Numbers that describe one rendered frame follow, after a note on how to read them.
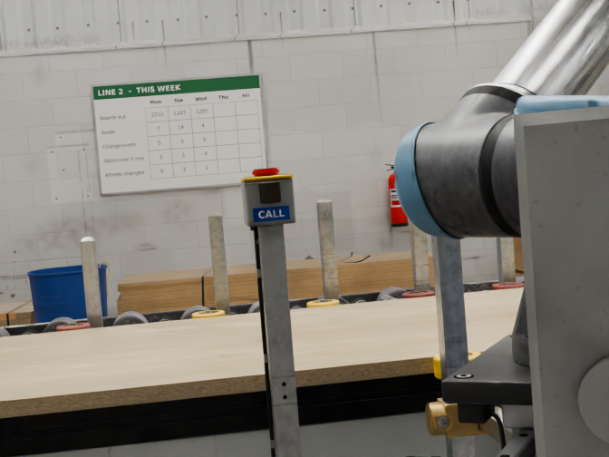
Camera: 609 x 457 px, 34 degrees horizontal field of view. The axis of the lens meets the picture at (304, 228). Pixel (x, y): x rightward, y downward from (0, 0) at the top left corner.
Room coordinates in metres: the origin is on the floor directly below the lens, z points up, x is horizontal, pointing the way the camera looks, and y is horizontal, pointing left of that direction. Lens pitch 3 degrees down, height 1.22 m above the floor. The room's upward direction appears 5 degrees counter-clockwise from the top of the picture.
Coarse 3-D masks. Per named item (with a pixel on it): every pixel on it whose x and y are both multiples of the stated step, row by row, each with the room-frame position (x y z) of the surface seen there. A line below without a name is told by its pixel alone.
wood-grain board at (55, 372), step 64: (192, 320) 2.33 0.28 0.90; (256, 320) 2.25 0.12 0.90; (320, 320) 2.17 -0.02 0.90; (384, 320) 2.10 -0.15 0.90; (512, 320) 1.96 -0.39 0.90; (0, 384) 1.71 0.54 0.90; (64, 384) 1.66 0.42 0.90; (128, 384) 1.62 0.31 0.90; (192, 384) 1.61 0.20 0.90; (256, 384) 1.62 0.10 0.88
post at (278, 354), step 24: (264, 240) 1.44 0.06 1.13; (264, 264) 1.44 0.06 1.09; (264, 288) 1.44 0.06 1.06; (264, 312) 1.46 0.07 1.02; (288, 312) 1.44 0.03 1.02; (264, 336) 1.45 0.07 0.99; (288, 336) 1.44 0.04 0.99; (264, 360) 1.46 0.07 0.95; (288, 360) 1.44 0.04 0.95; (288, 384) 1.44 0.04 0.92; (288, 408) 1.44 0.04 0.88; (288, 432) 1.44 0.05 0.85; (288, 456) 1.44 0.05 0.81
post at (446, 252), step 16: (432, 240) 1.50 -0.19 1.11; (448, 240) 1.47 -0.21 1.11; (432, 256) 1.51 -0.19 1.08; (448, 256) 1.47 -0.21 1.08; (448, 272) 1.47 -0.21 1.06; (448, 288) 1.47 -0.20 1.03; (448, 304) 1.47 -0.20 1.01; (464, 304) 1.48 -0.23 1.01; (448, 320) 1.47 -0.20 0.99; (464, 320) 1.48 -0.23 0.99; (448, 336) 1.47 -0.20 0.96; (464, 336) 1.48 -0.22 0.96; (448, 352) 1.47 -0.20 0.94; (464, 352) 1.48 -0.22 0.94; (448, 368) 1.47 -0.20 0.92; (448, 448) 1.50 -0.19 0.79; (464, 448) 1.47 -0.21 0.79
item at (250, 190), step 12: (252, 180) 1.42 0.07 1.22; (264, 180) 1.43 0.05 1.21; (276, 180) 1.43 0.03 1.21; (288, 180) 1.43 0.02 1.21; (252, 192) 1.42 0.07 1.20; (288, 192) 1.43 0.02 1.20; (252, 204) 1.42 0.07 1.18; (264, 204) 1.42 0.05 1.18; (276, 204) 1.43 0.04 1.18; (288, 204) 1.43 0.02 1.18; (252, 216) 1.42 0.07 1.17; (252, 228) 1.45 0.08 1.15
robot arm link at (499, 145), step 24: (528, 96) 0.88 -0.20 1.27; (552, 96) 0.88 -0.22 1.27; (576, 96) 0.88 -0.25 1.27; (600, 96) 0.88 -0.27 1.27; (504, 120) 0.92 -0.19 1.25; (504, 144) 0.89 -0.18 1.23; (480, 168) 0.90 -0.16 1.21; (504, 168) 0.88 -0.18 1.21; (504, 192) 0.88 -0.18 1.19; (504, 216) 0.89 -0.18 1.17
